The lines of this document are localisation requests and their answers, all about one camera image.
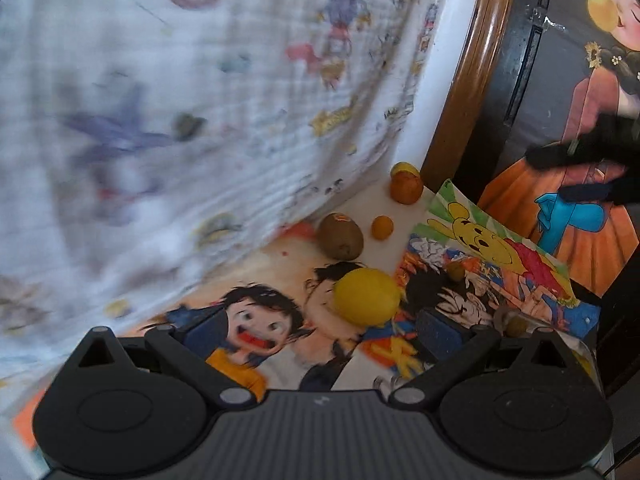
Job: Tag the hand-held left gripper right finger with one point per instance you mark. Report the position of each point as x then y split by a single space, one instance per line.
440 335

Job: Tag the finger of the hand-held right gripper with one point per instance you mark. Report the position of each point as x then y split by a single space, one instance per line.
600 192
610 145

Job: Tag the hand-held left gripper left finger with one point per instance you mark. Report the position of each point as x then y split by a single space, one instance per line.
202 332

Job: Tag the small brown fruit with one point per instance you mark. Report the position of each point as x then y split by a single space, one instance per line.
456 271
516 326

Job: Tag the yellow lemon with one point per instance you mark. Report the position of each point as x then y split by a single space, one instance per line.
367 296

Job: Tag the small orange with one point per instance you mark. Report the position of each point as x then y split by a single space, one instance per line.
382 226

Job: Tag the brown kiwi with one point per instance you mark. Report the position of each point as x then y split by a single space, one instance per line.
340 235

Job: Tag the spiky haired fighters drawing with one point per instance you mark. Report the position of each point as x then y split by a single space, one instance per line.
480 300

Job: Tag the cartoon boys drawing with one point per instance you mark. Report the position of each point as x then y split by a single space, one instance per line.
280 310

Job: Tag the dark door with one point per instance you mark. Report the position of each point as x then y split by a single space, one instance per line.
520 85

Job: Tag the yellow bear drawing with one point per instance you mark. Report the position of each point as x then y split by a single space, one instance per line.
475 230

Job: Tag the orange-brown round fruit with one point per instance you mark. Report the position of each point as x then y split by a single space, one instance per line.
406 189

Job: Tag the yellow round fruit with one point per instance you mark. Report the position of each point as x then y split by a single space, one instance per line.
405 166

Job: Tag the printed white blanket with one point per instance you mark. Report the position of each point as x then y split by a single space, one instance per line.
175 110

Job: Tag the wall poster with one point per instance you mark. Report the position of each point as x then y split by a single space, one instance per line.
575 240

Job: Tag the wooden door frame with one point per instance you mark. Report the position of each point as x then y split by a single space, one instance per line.
475 60

